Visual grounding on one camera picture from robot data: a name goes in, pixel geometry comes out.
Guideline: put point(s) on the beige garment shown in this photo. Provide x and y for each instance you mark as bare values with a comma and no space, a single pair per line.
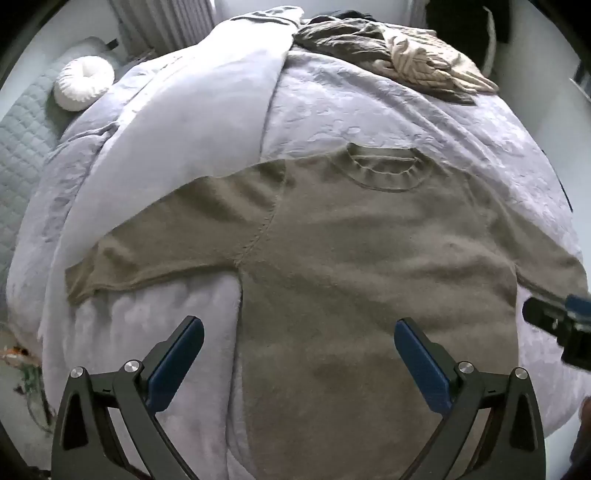
466,74

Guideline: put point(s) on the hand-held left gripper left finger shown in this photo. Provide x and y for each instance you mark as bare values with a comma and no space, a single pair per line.
173,369

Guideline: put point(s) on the lavender embossed fleece blanket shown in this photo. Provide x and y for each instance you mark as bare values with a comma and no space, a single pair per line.
369,106

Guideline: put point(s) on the white radiator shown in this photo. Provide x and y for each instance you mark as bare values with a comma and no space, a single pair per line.
161,23

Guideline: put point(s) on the olive knit sweater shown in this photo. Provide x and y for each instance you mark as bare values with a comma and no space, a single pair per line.
346,254

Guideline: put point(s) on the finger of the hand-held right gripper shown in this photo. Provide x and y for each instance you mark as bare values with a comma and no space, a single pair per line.
581,309
545,316

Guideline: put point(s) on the grey quilted bedspread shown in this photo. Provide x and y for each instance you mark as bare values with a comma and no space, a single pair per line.
23,138

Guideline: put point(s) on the dark furniture piece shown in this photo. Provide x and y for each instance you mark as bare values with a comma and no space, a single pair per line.
457,27

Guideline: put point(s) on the round white pleated pillow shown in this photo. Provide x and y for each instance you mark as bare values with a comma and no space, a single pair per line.
83,83

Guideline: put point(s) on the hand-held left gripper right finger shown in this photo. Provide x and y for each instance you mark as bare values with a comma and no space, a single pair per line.
422,369

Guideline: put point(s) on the pale lilac duvet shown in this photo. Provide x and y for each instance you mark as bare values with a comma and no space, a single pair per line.
207,115

